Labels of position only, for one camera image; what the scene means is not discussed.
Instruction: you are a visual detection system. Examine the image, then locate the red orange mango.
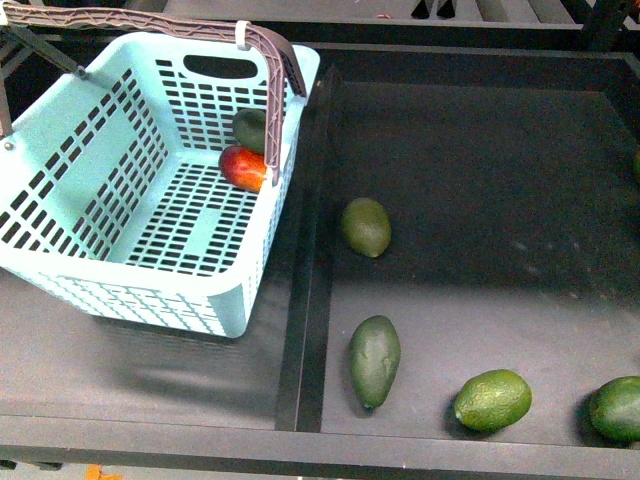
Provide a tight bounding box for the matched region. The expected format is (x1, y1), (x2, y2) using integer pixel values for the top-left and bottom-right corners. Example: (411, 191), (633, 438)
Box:
(219, 145), (267, 193)

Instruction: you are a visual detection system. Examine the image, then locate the dark green avocado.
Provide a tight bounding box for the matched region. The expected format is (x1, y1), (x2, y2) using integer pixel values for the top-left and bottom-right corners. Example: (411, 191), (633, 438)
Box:
(232, 108), (266, 154)
(348, 315), (402, 410)

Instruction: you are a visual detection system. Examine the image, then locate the grey basket handle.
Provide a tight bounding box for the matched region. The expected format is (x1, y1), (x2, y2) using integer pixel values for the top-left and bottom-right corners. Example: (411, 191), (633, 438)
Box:
(1, 1), (307, 173)

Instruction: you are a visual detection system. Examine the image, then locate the light blue plastic basket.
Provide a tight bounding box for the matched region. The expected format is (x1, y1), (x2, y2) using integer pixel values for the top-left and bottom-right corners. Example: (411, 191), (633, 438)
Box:
(1, 33), (307, 338)

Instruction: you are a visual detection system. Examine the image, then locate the dull green avocado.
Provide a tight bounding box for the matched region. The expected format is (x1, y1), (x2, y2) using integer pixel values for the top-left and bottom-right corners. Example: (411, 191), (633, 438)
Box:
(341, 197), (391, 258)

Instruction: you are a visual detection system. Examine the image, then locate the bright green avocado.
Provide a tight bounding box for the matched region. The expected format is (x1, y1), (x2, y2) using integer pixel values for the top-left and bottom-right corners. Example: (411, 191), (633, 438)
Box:
(453, 369), (533, 433)
(589, 376), (639, 443)

